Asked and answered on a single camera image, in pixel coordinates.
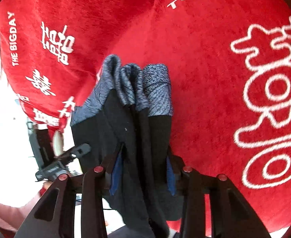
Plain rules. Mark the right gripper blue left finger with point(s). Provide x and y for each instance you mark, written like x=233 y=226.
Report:
x=54 y=213

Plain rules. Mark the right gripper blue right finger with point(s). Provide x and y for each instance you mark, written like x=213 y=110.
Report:
x=231 y=214

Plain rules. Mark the black pants with blue trim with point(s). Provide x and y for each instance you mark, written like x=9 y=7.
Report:
x=130 y=108

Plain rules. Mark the person's left hand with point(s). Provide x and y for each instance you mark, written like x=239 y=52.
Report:
x=46 y=185

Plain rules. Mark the folded cream cloth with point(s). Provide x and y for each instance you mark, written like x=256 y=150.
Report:
x=58 y=143

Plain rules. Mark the red bedspread with white characters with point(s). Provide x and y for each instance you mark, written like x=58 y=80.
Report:
x=229 y=64

